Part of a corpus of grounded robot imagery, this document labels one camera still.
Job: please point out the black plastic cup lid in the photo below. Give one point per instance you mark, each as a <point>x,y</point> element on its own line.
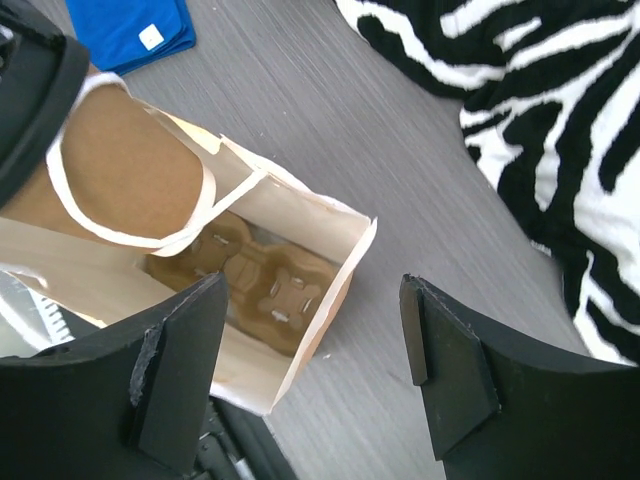
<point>42,71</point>

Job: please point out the single cardboard cup carrier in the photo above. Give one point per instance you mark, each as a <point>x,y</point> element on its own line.
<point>275,289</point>

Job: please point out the zebra print pillow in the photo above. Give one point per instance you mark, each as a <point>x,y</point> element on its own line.
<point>550,116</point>

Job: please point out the brown paper takeout bag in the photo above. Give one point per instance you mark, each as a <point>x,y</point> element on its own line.
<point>105,284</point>

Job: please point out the brown paper coffee cup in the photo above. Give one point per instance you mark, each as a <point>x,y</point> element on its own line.
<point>125,170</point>

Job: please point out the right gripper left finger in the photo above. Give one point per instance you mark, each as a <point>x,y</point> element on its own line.
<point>125,402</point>

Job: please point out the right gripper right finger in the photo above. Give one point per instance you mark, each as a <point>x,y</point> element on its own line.
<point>503,405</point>

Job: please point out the white slotted cable duct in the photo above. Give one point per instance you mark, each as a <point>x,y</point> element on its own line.
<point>52,319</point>

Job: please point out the blue folded cloth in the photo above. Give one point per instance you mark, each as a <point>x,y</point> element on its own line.
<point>124,35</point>

